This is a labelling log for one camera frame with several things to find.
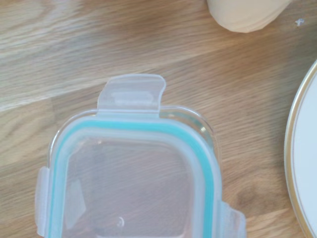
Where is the white plate with gold rim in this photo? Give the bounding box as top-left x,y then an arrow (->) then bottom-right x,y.
284,59 -> 317,238

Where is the clear lid with teal seal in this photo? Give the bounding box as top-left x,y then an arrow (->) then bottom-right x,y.
34,73 -> 247,238

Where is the clear glass food container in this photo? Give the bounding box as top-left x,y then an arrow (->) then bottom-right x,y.
47,106 -> 218,174

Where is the beige rounded cup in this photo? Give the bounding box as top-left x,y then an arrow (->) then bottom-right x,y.
207,0 -> 290,33

